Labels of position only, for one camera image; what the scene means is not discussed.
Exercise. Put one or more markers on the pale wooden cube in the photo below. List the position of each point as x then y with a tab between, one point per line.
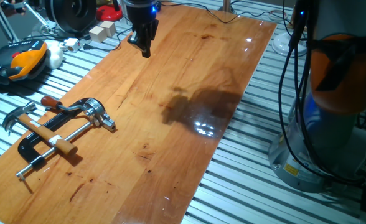
109	28
97	35

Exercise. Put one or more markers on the white round stand base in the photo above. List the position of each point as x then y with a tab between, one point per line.
279	45

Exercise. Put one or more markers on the orange and black teach pendant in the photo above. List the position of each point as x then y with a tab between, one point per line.
27	62

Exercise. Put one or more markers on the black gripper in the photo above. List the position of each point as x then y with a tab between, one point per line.
141	11

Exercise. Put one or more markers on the grey tripod pole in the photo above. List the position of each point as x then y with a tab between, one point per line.
2	20

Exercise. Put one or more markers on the white plug adapter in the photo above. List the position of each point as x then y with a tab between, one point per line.
73	45

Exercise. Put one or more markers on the white rounded lump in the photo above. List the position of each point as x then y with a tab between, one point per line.
55	56

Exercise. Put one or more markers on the black C-clamp with screw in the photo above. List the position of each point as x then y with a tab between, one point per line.
30	149

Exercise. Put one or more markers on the red round object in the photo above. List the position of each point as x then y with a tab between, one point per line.
108	14

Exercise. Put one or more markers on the glossy brown wooden board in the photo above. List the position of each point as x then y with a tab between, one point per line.
170	161

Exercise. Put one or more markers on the metal stand post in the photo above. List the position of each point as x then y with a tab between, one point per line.
226	6

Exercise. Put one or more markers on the black filament spool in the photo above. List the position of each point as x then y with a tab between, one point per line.
71	15

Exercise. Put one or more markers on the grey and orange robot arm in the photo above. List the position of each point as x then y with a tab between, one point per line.
338	77

